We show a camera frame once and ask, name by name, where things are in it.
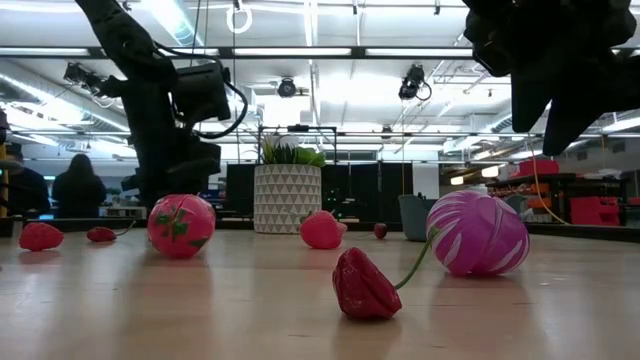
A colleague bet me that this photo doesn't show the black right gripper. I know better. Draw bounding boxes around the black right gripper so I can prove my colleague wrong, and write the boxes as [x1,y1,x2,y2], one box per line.
[462,0,640,157]

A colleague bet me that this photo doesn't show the pink toy tomato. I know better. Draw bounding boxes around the pink toy tomato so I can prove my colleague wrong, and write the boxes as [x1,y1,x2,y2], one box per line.
[146,193,217,260]

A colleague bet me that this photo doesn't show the small red chili pepper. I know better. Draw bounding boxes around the small red chili pepper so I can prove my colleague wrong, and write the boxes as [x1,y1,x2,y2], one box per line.
[86,220,137,244]

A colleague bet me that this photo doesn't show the purple white striped toy onion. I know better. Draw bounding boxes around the purple white striped toy onion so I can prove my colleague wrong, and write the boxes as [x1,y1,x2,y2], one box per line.
[426,189,531,278]

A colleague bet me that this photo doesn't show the red toy strawberry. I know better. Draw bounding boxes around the red toy strawberry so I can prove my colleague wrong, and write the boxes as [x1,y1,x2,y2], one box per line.
[18,221,65,253]
[298,209,348,250]

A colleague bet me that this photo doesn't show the grey-green plastic tub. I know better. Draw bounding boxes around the grey-green plastic tub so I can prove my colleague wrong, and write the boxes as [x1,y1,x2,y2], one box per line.
[397,193,439,243]

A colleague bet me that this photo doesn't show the red storage bin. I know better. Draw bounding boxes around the red storage bin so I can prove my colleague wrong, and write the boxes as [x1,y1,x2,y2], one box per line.
[518,158,561,177]
[569,195,622,227]

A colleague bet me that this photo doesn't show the black shelf table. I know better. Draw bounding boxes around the black shelf table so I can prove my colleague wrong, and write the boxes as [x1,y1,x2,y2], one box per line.
[486,172,630,224]

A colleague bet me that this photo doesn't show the person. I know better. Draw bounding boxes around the person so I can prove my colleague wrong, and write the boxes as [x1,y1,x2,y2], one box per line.
[0,142,52,217]
[51,153,108,219]

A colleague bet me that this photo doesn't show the green potted plant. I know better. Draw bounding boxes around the green potted plant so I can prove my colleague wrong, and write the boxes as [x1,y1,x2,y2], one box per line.
[260,133,327,168]

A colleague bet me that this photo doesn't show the white triangle pattern planter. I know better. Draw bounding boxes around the white triangle pattern planter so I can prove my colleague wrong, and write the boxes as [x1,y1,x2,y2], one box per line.
[253,163,323,235]

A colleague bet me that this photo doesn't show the black divider panels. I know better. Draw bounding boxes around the black divider panels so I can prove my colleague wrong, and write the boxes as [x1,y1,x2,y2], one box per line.
[225,161,415,224]

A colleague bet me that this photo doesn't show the large red pepper green stem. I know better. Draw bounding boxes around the large red pepper green stem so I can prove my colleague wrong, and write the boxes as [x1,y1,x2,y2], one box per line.
[332,227,441,321]

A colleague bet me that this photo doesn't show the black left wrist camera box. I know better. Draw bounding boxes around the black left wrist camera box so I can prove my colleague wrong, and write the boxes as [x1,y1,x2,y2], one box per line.
[172,62,234,124]

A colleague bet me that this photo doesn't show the yellow hanging cable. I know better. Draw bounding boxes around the yellow hanging cable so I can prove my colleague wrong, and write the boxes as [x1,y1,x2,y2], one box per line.
[528,133,570,226]

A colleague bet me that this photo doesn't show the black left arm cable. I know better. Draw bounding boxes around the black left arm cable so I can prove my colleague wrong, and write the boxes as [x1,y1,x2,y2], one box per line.
[153,42,249,141]

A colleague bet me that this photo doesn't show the black ceiling camera with cable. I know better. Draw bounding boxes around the black ceiling camera with cable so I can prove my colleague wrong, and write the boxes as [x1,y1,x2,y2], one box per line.
[397,63,433,103]

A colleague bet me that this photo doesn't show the round black ceiling camera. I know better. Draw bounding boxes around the round black ceiling camera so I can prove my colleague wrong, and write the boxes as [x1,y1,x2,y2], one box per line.
[277,76,298,99]

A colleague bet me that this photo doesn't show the black metal frame stand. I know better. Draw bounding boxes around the black metal frame stand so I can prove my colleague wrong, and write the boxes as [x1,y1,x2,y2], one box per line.
[257,123,338,166]

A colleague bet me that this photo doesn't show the white hanging ring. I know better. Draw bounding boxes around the white hanging ring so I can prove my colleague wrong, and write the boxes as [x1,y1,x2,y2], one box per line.
[225,3,254,35]

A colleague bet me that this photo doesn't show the black overhead frame bar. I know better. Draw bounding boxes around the black overhead frame bar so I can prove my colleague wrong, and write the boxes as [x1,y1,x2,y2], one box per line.
[0,45,640,61]

